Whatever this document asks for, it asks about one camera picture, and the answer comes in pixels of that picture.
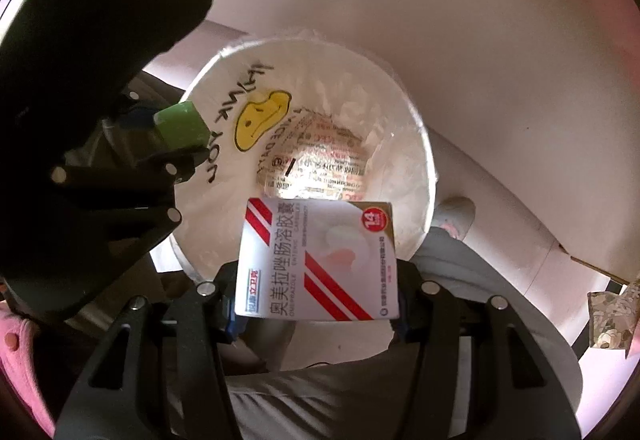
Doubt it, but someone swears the green block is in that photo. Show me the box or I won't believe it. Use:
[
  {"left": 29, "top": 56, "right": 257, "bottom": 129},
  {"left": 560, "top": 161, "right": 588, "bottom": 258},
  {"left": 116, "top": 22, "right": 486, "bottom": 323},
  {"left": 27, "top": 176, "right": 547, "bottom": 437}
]
[{"left": 153, "top": 101, "right": 209, "bottom": 151}]

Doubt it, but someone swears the grey slipper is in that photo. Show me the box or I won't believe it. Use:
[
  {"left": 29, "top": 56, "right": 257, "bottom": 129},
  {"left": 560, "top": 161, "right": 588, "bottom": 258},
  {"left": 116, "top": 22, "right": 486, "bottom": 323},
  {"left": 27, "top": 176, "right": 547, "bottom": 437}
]
[{"left": 432, "top": 196, "right": 476, "bottom": 241}]

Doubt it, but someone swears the patterned paper scrap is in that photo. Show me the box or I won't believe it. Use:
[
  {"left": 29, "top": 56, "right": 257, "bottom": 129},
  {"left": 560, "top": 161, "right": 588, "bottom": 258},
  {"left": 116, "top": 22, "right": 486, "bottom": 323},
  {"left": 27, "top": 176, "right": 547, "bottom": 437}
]
[{"left": 587, "top": 278, "right": 639, "bottom": 356}]

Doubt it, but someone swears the white red medicine box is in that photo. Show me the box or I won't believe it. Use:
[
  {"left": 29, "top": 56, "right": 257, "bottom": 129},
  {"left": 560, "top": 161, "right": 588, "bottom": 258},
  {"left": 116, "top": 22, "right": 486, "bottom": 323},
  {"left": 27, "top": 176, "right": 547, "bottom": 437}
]
[{"left": 234, "top": 197, "right": 400, "bottom": 322}]

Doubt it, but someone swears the white lined trash bin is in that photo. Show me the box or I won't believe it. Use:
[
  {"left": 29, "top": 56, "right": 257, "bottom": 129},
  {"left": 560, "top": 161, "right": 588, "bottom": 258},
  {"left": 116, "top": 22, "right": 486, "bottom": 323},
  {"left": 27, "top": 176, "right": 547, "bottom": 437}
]
[{"left": 170, "top": 35, "right": 437, "bottom": 281}]

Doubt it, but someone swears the pink floral bed sheet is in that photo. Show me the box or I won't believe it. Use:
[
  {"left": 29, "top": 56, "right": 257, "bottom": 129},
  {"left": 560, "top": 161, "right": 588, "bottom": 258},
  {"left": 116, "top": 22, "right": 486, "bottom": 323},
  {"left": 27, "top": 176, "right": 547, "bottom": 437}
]
[{"left": 1, "top": 301, "right": 55, "bottom": 439}]

